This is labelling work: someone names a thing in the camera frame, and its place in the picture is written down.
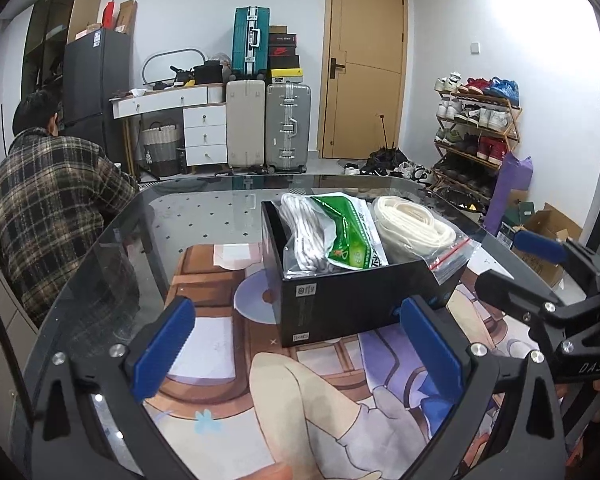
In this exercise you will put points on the black cardboard box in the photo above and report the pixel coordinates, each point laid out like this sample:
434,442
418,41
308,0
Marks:
350,305

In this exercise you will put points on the wooden door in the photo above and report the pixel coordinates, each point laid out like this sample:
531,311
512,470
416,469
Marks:
365,60

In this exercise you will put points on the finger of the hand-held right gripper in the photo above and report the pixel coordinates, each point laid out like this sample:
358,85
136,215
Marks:
510,290
540,246

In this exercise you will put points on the green and white medicine packet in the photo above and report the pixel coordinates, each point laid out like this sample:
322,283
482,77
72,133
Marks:
352,245

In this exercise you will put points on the printed desk mat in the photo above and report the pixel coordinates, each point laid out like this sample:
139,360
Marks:
220,340

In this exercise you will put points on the stack of shoe boxes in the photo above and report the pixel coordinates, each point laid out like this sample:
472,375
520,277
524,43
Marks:
284,55

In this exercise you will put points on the grey cabinet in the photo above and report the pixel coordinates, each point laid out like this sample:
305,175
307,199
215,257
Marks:
0,320

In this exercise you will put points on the beige suitcase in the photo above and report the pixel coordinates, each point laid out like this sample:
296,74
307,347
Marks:
245,125

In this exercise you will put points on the purple rolled mat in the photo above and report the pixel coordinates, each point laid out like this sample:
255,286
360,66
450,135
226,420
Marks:
510,185

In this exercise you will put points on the silver suitcase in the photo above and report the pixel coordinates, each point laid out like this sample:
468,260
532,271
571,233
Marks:
287,125

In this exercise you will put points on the black fridge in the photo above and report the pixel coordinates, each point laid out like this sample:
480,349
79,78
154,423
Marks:
95,75

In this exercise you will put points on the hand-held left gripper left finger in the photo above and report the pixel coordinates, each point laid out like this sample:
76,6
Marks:
160,355

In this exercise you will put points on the white desk with drawers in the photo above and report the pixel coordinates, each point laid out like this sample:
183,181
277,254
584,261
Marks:
200,130

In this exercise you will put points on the brown glass-door cabinet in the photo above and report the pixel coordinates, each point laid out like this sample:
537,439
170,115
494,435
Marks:
55,20

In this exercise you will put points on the wicker basket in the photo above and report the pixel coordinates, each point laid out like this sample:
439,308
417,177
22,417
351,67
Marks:
160,147

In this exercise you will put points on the teal suitcase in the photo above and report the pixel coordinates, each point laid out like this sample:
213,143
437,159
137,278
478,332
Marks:
250,40

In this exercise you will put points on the pile of shoes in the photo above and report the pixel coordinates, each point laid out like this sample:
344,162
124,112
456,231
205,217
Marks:
385,162

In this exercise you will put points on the dark green box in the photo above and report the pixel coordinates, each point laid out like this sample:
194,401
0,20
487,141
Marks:
512,220

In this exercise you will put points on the black bags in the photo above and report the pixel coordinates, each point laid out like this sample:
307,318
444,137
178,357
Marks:
207,72

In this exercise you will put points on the wooden shoe rack with shoes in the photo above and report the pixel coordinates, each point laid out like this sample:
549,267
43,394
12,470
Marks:
480,125

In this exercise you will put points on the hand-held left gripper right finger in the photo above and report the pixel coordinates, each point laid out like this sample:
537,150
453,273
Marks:
430,355

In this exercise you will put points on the open cardboard box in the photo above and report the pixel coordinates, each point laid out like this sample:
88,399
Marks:
545,230

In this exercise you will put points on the oval mirror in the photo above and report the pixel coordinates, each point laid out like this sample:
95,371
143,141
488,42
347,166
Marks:
172,62

